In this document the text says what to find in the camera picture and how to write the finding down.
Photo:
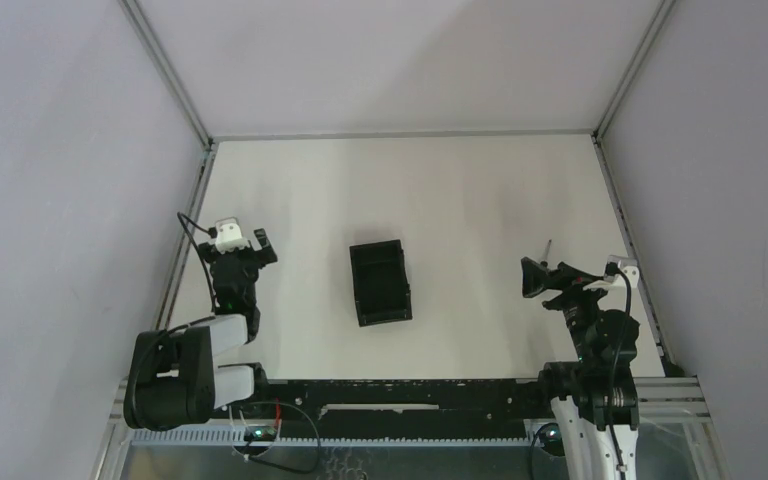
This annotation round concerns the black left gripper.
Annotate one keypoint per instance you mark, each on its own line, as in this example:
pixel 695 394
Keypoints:
pixel 237 255

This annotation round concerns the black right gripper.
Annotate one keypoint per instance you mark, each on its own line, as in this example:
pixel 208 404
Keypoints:
pixel 536 278

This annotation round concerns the screwdriver with metal shaft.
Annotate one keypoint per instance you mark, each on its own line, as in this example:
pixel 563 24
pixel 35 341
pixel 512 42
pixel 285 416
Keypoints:
pixel 544 257

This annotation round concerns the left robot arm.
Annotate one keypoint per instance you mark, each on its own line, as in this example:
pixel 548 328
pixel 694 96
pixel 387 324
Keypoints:
pixel 175 378

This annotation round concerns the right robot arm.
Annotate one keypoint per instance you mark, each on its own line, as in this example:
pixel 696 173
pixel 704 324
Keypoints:
pixel 594 398

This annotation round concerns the black plastic bin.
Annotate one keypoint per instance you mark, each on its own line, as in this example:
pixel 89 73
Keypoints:
pixel 381 289

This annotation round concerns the small electronics board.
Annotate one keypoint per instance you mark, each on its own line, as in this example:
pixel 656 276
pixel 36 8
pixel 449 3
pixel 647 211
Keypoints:
pixel 256 434

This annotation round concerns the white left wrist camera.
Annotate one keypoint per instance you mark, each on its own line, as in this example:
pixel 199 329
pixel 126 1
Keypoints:
pixel 229 236

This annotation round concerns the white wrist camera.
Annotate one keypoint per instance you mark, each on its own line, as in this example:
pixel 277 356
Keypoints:
pixel 620 273
pixel 229 236

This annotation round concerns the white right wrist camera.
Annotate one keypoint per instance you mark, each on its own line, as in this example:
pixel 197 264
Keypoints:
pixel 620 273

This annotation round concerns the black mounting rail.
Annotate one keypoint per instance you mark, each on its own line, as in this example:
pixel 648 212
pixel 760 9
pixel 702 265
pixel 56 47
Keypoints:
pixel 410 410

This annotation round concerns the aluminium frame profile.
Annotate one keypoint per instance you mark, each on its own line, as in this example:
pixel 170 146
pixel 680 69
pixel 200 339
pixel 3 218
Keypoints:
pixel 674 406

